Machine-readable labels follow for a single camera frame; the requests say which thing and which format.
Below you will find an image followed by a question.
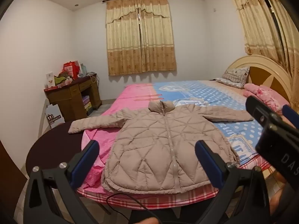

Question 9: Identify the green cloth bundle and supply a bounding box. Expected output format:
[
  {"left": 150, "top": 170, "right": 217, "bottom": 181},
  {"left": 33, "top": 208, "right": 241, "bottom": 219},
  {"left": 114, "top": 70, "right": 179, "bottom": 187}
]
[{"left": 54, "top": 75, "right": 72, "bottom": 86}]

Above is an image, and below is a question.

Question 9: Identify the pink floral folded quilt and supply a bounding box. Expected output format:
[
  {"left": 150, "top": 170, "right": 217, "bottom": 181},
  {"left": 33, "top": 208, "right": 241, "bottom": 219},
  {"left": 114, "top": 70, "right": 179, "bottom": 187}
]
[{"left": 243, "top": 83, "right": 291, "bottom": 116}]

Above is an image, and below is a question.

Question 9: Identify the wooden bed with arched headboard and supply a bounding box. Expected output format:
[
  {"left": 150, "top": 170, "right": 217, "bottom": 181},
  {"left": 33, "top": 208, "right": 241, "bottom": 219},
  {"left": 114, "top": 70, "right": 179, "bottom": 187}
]
[{"left": 77, "top": 55, "right": 295, "bottom": 211}]

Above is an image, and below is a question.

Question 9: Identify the red plaid bed sheet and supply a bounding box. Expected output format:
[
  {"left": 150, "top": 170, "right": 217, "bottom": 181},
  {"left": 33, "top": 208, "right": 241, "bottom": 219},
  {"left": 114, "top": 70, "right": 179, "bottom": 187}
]
[{"left": 77, "top": 166, "right": 276, "bottom": 211}]

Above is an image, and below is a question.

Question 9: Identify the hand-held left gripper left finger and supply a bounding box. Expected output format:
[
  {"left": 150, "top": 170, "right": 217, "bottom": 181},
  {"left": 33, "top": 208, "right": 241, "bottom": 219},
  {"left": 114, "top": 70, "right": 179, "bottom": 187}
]
[{"left": 23, "top": 140, "right": 101, "bottom": 224}]

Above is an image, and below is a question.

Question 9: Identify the black cable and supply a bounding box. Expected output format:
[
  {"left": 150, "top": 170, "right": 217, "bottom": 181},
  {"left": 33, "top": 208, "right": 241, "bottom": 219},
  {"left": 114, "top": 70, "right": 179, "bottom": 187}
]
[{"left": 106, "top": 192, "right": 160, "bottom": 222}]

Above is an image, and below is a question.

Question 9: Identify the person's right forearm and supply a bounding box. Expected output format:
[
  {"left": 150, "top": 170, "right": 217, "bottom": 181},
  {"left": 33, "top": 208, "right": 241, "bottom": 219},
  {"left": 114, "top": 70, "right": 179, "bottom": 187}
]
[{"left": 270, "top": 187, "right": 288, "bottom": 224}]

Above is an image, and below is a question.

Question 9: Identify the blue polka-dot bed sheet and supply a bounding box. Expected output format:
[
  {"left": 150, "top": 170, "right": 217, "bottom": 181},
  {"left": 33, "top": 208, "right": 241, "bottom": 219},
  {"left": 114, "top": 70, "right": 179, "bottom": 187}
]
[{"left": 153, "top": 80, "right": 276, "bottom": 166}]

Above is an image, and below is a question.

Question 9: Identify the brown wooden desk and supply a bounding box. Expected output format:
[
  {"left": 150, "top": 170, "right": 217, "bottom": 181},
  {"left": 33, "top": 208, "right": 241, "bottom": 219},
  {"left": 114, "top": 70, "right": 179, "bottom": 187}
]
[{"left": 44, "top": 75, "right": 102, "bottom": 122}]

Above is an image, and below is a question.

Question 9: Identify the white printed card box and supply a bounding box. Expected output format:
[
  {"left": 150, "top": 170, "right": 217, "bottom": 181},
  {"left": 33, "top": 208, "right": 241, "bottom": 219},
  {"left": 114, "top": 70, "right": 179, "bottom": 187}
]
[{"left": 46, "top": 72, "right": 56, "bottom": 89}]

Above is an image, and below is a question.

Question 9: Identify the white printed carton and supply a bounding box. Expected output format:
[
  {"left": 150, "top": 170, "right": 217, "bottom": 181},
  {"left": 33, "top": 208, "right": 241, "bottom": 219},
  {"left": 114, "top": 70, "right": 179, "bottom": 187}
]
[{"left": 44, "top": 104, "right": 65, "bottom": 130}]

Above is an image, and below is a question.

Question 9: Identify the person's left hand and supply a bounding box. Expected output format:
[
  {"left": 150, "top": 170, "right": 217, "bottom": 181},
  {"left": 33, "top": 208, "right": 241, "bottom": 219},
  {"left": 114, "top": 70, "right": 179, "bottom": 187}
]
[{"left": 138, "top": 217, "right": 162, "bottom": 224}]

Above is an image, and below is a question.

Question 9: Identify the stack of folded cloths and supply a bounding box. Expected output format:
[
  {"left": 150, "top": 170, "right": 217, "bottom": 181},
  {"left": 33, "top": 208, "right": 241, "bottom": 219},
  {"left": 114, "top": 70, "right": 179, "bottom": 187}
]
[{"left": 82, "top": 96, "right": 92, "bottom": 116}]

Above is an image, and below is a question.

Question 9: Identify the grey patterned pillow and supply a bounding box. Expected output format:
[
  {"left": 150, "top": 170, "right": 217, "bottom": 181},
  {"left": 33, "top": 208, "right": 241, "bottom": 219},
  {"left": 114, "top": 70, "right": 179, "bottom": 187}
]
[{"left": 221, "top": 66, "right": 250, "bottom": 86}]

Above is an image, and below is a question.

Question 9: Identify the beige patterned window curtain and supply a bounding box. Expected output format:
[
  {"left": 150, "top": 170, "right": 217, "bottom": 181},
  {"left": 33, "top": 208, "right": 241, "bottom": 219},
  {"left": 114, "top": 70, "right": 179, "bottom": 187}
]
[
  {"left": 105, "top": 0, "right": 177, "bottom": 76},
  {"left": 228, "top": 0, "right": 298, "bottom": 63}
]

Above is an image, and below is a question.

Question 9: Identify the red gift bag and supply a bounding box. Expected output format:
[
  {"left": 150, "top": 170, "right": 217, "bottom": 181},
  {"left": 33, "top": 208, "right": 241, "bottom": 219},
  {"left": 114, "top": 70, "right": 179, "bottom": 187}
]
[{"left": 63, "top": 61, "right": 81, "bottom": 80}]

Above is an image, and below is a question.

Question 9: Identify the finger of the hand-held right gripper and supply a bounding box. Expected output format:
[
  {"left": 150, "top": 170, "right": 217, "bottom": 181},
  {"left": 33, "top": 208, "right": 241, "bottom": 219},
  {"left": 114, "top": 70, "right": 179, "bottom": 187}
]
[
  {"left": 282, "top": 105, "right": 299, "bottom": 129},
  {"left": 246, "top": 95, "right": 284, "bottom": 127}
]

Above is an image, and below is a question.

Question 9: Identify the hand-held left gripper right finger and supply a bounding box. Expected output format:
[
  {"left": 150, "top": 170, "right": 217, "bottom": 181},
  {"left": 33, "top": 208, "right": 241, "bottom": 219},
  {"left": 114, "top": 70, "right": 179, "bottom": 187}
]
[{"left": 195, "top": 140, "right": 271, "bottom": 224}]

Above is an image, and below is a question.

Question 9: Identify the beige quilted down jacket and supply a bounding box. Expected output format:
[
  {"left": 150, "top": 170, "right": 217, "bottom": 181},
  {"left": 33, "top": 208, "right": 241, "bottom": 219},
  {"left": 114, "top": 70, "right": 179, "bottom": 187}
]
[{"left": 68, "top": 100, "right": 255, "bottom": 194}]

